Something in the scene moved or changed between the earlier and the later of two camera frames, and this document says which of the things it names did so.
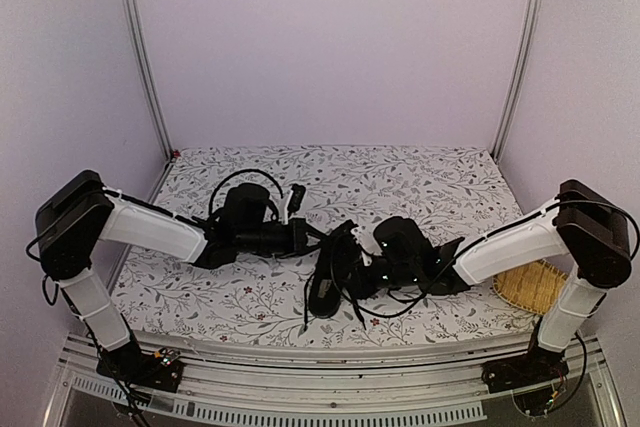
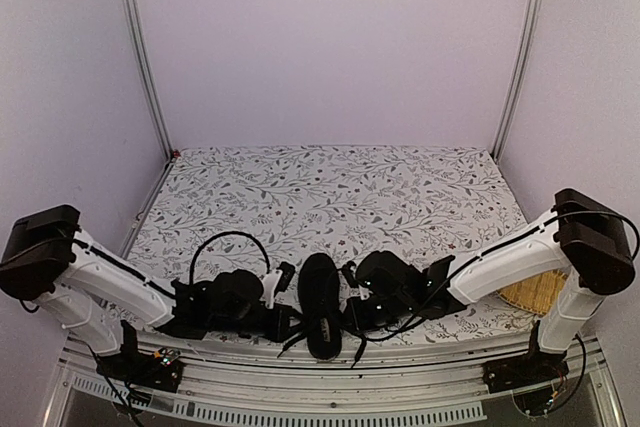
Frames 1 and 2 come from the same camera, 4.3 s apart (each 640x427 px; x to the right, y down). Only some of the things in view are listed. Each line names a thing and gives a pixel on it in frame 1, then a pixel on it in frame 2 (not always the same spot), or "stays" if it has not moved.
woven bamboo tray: [533, 287] stays
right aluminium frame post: [527, 51] stays
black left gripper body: [254, 241] to [264, 331]
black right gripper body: [405, 274] to [393, 310]
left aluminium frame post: [127, 1] stays
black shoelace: [350, 296] to [354, 333]
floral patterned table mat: [454, 192] stays
